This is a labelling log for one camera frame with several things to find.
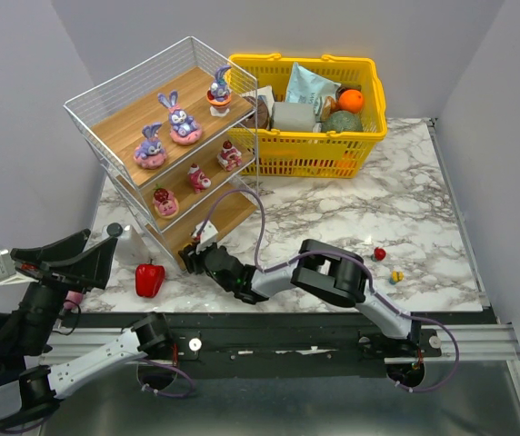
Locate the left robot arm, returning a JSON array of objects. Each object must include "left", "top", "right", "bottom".
[{"left": 0, "top": 229, "right": 174, "bottom": 433}]

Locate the red bear toy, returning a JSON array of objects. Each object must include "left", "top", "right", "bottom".
[{"left": 187, "top": 163, "right": 212, "bottom": 193}]

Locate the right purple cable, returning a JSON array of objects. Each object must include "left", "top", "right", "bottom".
[{"left": 195, "top": 187, "right": 461, "bottom": 394}]

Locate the light blue snack bag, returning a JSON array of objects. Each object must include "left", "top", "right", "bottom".
[{"left": 285, "top": 62, "right": 341, "bottom": 118}]

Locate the pink strawberry donut toy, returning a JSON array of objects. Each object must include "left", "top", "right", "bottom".
[{"left": 152, "top": 184, "right": 179, "bottom": 220}]

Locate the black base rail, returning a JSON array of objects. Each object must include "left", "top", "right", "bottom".
[{"left": 59, "top": 308, "right": 443, "bottom": 380}]

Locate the green melon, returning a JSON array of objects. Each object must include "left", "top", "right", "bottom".
[{"left": 321, "top": 111, "right": 363, "bottom": 134}]

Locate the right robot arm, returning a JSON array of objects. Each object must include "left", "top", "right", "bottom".
[{"left": 179, "top": 239, "right": 420, "bottom": 352}]

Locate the grey box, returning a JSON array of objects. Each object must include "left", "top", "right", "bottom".
[{"left": 271, "top": 102, "right": 316, "bottom": 132}]

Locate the red bell pepper toy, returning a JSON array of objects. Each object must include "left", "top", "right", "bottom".
[{"left": 135, "top": 263, "right": 165, "bottom": 299}]

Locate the orange fruit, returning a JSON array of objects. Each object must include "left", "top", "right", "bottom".
[{"left": 338, "top": 89, "right": 365, "bottom": 114}]

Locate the purple pink donut toy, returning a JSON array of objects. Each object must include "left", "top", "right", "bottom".
[{"left": 134, "top": 122, "right": 167, "bottom": 170}]

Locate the small red apple toy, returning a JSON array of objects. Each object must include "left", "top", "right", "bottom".
[{"left": 371, "top": 247, "right": 386, "bottom": 262}]

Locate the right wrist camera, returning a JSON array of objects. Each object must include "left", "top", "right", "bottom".
[{"left": 192, "top": 220, "right": 218, "bottom": 253}]

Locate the white bottle black cap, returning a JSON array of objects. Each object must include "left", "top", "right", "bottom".
[{"left": 101, "top": 223, "right": 152, "bottom": 267}]

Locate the pink round toy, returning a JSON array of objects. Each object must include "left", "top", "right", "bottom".
[{"left": 64, "top": 292, "right": 84, "bottom": 308}]

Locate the red strawberry cake toy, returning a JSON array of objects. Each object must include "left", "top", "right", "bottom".
[{"left": 217, "top": 140, "right": 243, "bottom": 172}]

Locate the purple bunny donut toy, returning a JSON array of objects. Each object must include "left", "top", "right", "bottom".
[{"left": 157, "top": 90, "right": 203, "bottom": 146}]

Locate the white wire wooden shelf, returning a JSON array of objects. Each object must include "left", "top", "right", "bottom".
[{"left": 64, "top": 36, "right": 257, "bottom": 266}]

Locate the purple bunny sundae toy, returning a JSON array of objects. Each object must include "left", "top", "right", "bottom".
[{"left": 206, "top": 64, "right": 232, "bottom": 117}]

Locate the small yellow minion toy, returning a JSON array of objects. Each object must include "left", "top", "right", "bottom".
[{"left": 389, "top": 271, "right": 405, "bottom": 284}]

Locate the brown round container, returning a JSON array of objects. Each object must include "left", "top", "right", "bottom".
[{"left": 242, "top": 94, "right": 271, "bottom": 130}]

